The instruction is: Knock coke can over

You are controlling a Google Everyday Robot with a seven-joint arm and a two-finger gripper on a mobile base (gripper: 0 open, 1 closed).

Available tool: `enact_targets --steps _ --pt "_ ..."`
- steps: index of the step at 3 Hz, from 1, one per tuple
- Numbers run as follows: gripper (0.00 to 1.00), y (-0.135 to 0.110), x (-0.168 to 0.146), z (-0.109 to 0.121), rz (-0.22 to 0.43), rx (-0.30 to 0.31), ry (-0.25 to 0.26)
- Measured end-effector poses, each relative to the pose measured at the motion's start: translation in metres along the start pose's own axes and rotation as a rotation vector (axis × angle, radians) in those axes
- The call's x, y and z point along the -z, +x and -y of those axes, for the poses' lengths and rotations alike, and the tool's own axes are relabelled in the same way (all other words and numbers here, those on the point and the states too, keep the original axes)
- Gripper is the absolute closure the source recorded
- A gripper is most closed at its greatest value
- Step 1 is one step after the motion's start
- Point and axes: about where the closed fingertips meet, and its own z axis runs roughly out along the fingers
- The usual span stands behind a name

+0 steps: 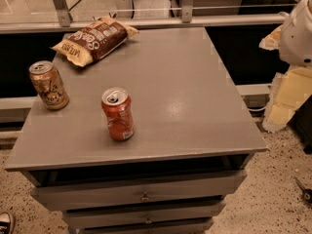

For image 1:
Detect grey drawer cabinet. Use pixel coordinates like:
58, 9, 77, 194
4, 26, 269, 234

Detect metal railing frame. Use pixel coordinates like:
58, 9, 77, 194
0, 0, 294, 33

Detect bottom grey drawer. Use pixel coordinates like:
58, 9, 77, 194
81, 218, 214, 234

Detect middle grey drawer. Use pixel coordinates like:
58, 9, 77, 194
63, 201, 225, 228

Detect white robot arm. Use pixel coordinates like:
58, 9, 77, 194
279, 0, 312, 67

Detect black white sneaker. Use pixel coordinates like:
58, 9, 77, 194
0, 213, 15, 234

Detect grey drawer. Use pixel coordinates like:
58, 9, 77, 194
63, 201, 225, 228
31, 170, 247, 211
81, 218, 214, 234

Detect black caster wheel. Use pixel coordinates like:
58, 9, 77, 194
295, 177, 312, 203

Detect gold soda can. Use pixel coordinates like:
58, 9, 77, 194
28, 60, 69, 110

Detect brown chip bag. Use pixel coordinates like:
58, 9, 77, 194
53, 17, 138, 67

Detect top grey drawer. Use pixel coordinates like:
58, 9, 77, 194
31, 170, 247, 211

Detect red coke can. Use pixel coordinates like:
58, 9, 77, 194
101, 87, 134, 141

